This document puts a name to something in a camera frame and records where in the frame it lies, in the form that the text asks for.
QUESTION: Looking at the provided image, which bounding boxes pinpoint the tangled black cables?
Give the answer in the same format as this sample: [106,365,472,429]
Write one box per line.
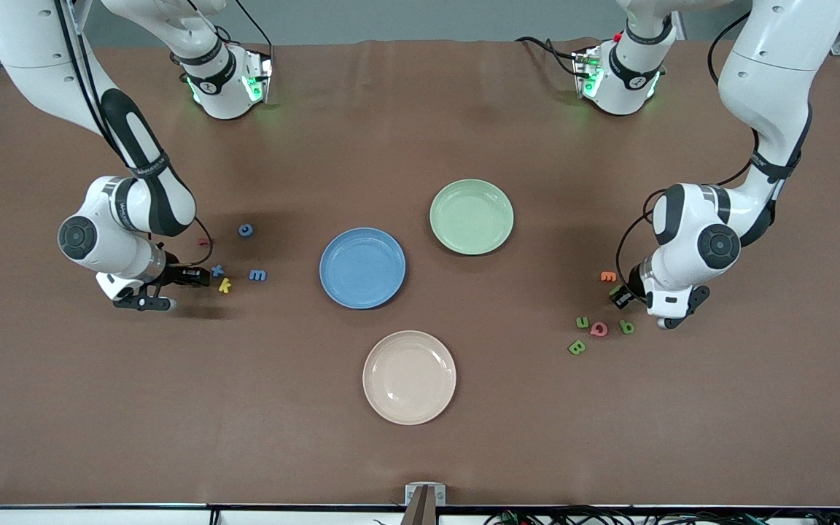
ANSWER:
[484,499,840,525]

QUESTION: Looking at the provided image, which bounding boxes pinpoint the thin black base cable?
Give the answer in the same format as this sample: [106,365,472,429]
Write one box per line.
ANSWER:
[233,0,275,49]

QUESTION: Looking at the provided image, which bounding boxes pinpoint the beige pink plate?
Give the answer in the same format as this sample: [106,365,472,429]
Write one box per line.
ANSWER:
[362,330,457,426]

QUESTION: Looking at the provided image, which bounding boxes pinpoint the blue plate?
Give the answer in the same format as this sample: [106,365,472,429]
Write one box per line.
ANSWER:
[319,227,407,310]

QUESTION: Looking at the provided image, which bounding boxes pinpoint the green plate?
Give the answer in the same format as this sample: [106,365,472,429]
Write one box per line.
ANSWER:
[429,179,515,257]

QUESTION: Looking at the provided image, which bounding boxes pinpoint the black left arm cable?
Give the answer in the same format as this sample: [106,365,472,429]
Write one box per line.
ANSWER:
[615,11,763,301]

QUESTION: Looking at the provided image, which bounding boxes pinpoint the dark brown pole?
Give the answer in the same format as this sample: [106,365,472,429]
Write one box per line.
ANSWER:
[400,485,440,525]

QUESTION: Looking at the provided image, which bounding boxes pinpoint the brown table mat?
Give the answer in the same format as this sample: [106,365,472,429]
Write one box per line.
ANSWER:
[0,38,840,508]

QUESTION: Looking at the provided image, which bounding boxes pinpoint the white table edge rail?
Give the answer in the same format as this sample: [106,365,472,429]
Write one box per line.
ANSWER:
[0,505,840,525]

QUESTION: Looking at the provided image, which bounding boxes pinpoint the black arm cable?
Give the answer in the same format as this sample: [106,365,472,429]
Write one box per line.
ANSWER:
[615,11,763,301]
[54,0,214,269]

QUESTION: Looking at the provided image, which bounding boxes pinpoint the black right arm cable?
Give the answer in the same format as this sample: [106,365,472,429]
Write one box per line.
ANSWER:
[54,0,214,269]

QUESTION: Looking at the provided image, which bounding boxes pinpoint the grey metal bracket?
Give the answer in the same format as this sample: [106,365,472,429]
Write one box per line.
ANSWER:
[405,483,447,506]

